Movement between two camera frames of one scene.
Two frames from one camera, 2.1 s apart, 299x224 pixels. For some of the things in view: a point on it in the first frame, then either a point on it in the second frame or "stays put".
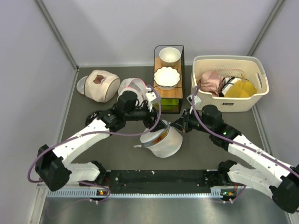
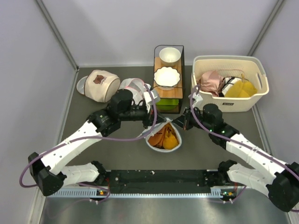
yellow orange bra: x=162 y=136 → x=170 y=140
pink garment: x=211 y=82 stays put
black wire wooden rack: x=168 y=78 stays put
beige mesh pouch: x=98 y=85 stays put
